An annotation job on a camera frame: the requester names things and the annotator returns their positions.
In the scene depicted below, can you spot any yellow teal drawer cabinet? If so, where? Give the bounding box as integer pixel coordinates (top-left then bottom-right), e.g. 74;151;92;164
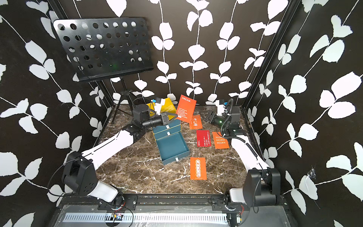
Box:
143;98;181;141

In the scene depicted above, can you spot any red dream postcard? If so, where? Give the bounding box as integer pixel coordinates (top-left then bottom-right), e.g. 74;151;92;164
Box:
176;95;196;123

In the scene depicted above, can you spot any orange postcard with text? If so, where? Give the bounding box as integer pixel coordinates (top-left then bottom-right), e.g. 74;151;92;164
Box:
212;131;229;149

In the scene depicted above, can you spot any orange postcard with white pattern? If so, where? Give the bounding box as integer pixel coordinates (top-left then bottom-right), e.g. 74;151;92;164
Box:
190;157;207;180

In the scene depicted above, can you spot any orange postcard with calligraphy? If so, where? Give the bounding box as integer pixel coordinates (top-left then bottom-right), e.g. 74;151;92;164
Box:
190;115;203;130

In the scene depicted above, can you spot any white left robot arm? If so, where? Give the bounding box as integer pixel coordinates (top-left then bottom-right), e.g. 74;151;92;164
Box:
61;112;178;208

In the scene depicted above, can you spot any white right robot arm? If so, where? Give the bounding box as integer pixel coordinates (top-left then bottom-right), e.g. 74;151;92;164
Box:
205;111;281;208

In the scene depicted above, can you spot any black perforated music stand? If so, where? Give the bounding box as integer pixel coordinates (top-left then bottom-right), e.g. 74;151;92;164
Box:
53;17;154;124

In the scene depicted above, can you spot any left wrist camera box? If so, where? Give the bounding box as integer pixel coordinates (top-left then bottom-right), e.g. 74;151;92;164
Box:
132;104;150;123

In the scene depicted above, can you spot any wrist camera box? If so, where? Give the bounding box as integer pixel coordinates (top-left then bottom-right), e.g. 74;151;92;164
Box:
132;104;150;123
229;107;241;128

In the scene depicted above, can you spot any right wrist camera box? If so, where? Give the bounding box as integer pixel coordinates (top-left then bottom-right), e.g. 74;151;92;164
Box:
229;107;241;128

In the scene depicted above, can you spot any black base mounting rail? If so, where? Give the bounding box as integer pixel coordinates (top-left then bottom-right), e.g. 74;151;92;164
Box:
97;193;287;212

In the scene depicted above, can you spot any white slotted cable duct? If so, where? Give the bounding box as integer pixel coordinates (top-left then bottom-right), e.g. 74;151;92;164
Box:
61;213;227;224

